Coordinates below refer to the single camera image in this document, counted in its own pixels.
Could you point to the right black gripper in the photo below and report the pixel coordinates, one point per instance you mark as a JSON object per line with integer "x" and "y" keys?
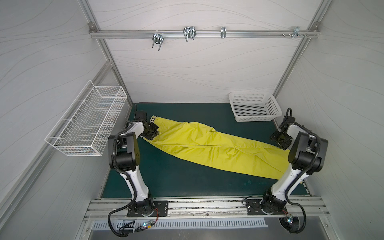
{"x": 280, "y": 139}

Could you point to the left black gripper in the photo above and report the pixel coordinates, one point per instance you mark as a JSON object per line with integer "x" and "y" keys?
{"x": 150, "y": 129}

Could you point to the yellow long pants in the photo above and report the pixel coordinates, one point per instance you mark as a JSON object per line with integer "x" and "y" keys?
{"x": 201, "y": 144}

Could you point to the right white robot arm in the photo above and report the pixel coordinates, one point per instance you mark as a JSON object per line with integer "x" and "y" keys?
{"x": 307, "y": 156}

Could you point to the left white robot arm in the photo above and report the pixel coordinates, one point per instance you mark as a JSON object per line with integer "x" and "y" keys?
{"x": 125, "y": 159}

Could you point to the green table mat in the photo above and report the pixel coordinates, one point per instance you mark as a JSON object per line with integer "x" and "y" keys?
{"x": 168, "y": 176}

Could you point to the white plastic perforated basket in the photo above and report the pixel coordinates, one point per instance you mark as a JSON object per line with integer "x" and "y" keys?
{"x": 254, "y": 107}

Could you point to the metal u-bolt clamp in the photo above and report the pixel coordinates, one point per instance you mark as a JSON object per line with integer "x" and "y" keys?
{"x": 189, "y": 33}
{"x": 157, "y": 39}

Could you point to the white slotted vent strip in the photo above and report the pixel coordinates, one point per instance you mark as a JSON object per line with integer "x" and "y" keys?
{"x": 175, "y": 224}

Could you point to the white wire wall basket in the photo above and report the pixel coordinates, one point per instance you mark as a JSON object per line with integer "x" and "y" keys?
{"x": 84, "y": 128}

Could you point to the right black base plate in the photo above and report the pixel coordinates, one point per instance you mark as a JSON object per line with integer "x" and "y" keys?
{"x": 253, "y": 207}

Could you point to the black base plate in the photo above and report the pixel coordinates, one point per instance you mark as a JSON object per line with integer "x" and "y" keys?
{"x": 253, "y": 207}
{"x": 159, "y": 208}

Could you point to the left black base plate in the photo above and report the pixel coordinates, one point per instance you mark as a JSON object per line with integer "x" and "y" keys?
{"x": 159, "y": 208}

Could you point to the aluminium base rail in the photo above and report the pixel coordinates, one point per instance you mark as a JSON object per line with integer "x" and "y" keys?
{"x": 205, "y": 208}

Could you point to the horizontal aluminium top rail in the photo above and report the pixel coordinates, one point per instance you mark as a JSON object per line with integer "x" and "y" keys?
{"x": 201, "y": 34}

